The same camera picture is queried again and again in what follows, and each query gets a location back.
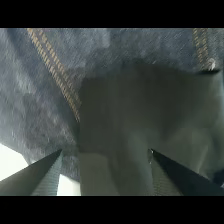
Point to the dark green garment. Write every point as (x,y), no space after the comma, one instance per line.
(140,123)

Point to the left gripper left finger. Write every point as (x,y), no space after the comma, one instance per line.
(40,178)

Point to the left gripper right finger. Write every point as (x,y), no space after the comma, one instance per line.
(176,181)

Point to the blue jeans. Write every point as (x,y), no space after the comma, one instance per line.
(43,83)

